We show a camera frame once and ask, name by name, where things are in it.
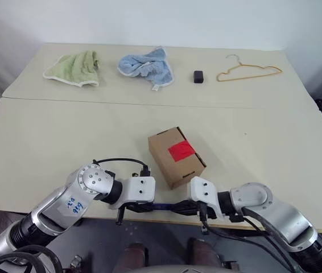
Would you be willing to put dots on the small metal bracket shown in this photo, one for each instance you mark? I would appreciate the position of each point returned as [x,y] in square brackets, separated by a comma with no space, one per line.
[76,261]

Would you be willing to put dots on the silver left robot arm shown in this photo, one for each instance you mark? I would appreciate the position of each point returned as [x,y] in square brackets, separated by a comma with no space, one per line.
[92,179]

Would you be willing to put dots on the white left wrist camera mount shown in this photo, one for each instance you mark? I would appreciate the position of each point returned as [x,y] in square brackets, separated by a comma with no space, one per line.
[138,187]

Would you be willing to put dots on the brown rounded shape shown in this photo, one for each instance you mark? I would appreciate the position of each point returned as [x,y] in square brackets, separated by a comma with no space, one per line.
[136,256]
[205,253]

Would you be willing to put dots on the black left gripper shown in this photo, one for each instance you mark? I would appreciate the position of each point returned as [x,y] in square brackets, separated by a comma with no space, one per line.
[120,214]

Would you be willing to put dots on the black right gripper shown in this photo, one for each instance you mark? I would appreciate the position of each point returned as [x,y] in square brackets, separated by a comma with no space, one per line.
[203,209]

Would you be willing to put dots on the light blue towel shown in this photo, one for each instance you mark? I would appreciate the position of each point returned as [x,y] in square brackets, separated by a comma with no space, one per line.
[144,66]

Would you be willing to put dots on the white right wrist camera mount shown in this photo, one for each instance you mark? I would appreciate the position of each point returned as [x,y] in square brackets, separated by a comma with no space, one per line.
[203,190]

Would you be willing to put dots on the red tape patch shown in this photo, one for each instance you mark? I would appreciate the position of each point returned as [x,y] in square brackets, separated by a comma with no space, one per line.
[181,150]

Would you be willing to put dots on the brown cardboard box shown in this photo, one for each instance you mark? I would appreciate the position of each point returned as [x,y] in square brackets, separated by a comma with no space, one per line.
[164,159]

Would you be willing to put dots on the small black box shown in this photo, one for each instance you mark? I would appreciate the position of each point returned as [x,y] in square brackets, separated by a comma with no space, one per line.
[198,76]

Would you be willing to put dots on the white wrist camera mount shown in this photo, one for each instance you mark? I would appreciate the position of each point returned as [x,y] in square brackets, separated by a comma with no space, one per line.
[203,190]
[138,187]

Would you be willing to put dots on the green towel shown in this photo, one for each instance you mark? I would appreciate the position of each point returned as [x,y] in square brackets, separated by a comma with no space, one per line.
[75,68]

